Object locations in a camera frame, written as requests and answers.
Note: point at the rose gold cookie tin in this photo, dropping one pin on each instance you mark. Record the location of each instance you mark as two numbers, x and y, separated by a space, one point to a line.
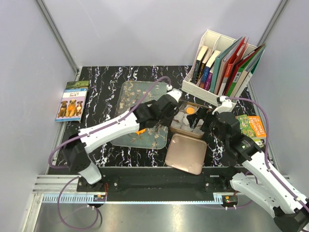
182 123

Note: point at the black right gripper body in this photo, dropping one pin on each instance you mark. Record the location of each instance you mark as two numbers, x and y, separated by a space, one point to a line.
210 123

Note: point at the metal tongs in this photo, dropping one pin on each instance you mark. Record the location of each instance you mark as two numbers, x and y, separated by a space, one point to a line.
160 126

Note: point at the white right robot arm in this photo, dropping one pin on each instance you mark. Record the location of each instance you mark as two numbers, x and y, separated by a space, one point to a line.
287 206

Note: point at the rose gold tin lid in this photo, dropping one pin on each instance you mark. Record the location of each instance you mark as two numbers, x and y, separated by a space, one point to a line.
186 154

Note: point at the blue paperback book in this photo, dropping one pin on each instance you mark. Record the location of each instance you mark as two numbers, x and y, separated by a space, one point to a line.
205 68

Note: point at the orange treehouse book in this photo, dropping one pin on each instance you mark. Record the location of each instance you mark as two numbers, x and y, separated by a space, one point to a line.
252 126

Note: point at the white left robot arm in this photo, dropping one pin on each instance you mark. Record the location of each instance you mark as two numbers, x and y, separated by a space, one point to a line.
79 145

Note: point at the floral blossom serving tray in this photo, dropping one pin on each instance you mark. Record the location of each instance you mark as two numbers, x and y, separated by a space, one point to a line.
131 92

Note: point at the black paperback book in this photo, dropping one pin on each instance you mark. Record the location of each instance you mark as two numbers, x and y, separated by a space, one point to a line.
199 59

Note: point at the purple paperback book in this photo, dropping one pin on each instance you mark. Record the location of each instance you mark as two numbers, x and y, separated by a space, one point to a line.
209 76

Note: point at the teal hardcover book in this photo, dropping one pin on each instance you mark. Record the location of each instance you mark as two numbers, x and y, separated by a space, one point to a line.
224 45

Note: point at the large orange round biscuit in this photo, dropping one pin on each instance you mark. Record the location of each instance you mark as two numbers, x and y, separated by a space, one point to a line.
190 110

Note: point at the dog picture book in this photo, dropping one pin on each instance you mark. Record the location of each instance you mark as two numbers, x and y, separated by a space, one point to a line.
72 105

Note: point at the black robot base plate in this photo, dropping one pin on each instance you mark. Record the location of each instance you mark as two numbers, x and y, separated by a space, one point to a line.
159 185

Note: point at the orange fish shaped cookie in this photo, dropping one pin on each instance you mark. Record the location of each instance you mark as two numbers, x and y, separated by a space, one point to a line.
141 131

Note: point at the green landscape book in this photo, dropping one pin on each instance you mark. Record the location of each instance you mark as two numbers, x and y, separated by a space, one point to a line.
77 84

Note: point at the green hardcover book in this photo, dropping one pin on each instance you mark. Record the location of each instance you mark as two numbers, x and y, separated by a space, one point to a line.
241 71

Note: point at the red hardcover book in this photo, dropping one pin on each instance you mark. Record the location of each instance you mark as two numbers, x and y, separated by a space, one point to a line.
229 61

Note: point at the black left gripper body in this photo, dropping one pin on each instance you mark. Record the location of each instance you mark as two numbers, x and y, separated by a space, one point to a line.
166 121

